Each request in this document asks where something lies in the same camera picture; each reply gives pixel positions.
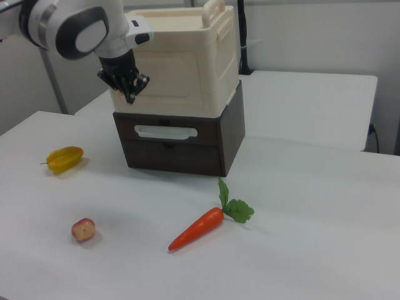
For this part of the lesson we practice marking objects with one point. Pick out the cream cabinet door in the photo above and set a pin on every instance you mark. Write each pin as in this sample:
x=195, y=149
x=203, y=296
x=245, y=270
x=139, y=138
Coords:
x=175, y=81

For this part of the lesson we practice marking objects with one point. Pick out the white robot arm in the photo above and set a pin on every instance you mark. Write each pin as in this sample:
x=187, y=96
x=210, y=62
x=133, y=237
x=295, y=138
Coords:
x=78, y=28

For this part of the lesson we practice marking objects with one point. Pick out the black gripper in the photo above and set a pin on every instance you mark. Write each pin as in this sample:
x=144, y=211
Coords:
x=117, y=68

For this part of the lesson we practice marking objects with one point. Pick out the grey metal post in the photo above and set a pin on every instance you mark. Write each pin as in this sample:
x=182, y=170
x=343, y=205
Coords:
x=54, y=81

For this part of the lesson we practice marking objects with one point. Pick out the dark brown wooden drawer box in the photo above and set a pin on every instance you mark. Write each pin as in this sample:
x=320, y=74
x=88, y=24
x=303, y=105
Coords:
x=231, y=134

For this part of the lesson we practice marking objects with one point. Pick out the orange toy carrot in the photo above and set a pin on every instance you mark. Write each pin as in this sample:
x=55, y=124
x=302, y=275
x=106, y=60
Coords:
x=200, y=229

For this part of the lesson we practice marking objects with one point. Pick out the red toy wax apple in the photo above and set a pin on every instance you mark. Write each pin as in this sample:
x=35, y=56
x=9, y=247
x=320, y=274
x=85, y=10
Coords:
x=83, y=229

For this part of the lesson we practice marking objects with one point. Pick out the cream plastic cabinet body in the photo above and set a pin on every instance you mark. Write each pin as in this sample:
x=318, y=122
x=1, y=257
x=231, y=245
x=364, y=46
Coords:
x=225, y=53

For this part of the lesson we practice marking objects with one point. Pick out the yellow toy starfruit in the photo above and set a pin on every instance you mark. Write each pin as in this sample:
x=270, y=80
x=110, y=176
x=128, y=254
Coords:
x=64, y=159

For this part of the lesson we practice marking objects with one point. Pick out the black pole with base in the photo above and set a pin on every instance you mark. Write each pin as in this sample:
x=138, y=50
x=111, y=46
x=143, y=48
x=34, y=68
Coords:
x=243, y=37

